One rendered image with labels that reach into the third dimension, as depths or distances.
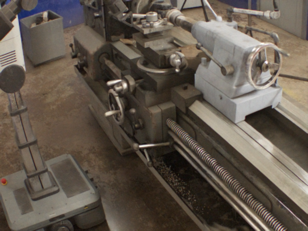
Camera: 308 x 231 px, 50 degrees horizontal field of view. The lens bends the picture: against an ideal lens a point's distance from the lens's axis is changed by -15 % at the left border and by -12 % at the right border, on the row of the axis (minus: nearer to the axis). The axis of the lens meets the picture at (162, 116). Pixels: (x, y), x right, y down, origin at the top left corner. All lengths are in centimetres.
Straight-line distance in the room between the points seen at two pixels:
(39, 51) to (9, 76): 275
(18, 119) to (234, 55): 114
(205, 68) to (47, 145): 172
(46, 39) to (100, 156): 208
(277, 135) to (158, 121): 60
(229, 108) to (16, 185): 143
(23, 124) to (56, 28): 266
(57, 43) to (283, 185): 367
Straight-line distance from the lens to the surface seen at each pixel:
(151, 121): 182
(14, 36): 170
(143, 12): 238
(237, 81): 162
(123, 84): 186
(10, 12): 151
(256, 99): 167
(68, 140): 308
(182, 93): 178
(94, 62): 262
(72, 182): 226
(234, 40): 165
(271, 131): 182
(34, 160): 209
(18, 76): 178
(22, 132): 198
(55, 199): 218
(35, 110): 363
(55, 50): 458
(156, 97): 182
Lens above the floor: 175
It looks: 33 degrees down
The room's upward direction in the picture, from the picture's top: 3 degrees counter-clockwise
